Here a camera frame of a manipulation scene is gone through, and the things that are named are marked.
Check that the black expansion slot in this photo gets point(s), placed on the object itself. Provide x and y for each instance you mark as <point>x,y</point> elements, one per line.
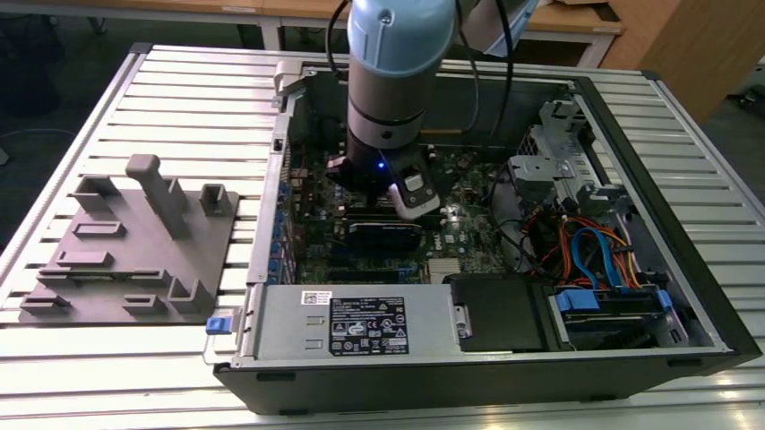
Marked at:
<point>364,277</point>

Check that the silver power supply unit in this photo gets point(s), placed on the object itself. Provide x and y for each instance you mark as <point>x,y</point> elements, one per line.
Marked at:
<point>280,322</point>

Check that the silver chipset heatsink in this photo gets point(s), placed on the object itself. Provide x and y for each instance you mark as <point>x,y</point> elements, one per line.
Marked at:
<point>444,265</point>

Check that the green motherboard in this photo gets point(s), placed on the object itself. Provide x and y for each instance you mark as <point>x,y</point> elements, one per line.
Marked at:
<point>471,251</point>

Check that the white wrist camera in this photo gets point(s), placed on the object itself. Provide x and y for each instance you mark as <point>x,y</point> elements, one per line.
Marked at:
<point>418,201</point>

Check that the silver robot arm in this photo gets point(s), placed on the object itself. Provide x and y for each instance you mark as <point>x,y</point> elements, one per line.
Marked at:
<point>388,67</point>

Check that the wooden desk white frame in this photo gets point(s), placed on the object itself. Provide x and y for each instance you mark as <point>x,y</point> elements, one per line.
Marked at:
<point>603,27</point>
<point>149,12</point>

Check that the grey metal drive cage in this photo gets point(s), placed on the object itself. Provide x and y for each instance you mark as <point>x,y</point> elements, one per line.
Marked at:
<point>534,179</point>

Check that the grey case bracket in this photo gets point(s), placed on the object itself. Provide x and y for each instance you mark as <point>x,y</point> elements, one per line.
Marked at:
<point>287,71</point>

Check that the blue case latch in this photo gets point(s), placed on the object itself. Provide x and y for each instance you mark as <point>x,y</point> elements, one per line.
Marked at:
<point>216,325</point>

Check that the black RAM slot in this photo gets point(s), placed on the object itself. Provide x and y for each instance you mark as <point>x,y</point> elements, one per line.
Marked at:
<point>358,208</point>
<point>364,218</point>

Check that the wooden cabinet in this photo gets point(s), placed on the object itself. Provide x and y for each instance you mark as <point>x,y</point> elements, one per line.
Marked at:
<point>705,45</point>

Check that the hard disk in blue carrier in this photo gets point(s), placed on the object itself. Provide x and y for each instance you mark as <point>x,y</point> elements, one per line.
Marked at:
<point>577,300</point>

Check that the black graphics card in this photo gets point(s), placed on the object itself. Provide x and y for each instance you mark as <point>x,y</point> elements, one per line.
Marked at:
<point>382,237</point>

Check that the grey parts rack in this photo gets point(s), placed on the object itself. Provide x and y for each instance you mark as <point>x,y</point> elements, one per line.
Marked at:
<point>143,251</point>

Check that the office chair base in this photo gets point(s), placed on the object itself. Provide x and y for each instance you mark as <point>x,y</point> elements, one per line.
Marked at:
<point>749,96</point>

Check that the black PC case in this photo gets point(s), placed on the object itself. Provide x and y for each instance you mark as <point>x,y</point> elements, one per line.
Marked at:
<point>418,389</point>

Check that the black plastic shroud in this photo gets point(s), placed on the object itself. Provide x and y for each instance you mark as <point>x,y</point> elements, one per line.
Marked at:
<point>502,313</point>

